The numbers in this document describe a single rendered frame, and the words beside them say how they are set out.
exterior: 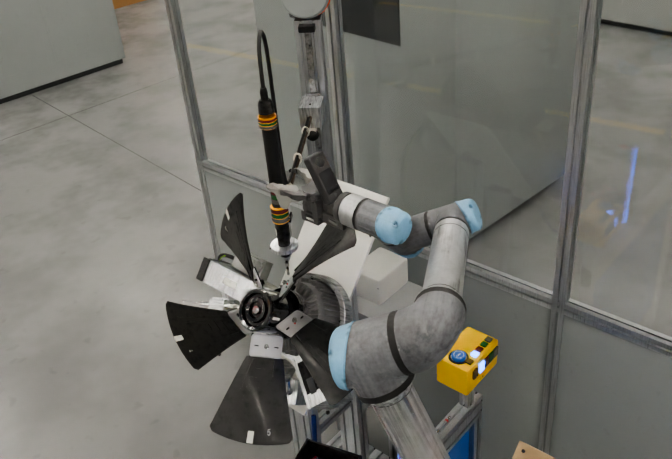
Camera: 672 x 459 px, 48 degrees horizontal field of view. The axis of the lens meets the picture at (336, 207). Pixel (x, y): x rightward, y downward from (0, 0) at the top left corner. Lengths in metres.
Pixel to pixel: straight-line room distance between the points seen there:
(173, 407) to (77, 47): 4.67
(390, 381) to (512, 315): 1.24
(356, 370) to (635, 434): 1.43
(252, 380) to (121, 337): 2.04
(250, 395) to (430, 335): 0.90
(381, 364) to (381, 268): 1.28
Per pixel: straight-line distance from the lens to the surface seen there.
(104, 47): 7.73
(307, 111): 2.34
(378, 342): 1.32
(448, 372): 2.10
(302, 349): 1.98
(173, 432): 3.50
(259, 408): 2.10
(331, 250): 1.96
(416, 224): 1.65
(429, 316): 1.31
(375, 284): 2.54
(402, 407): 1.41
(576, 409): 2.67
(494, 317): 2.61
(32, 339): 4.26
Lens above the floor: 2.50
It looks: 31 degrees down
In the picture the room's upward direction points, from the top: 5 degrees counter-clockwise
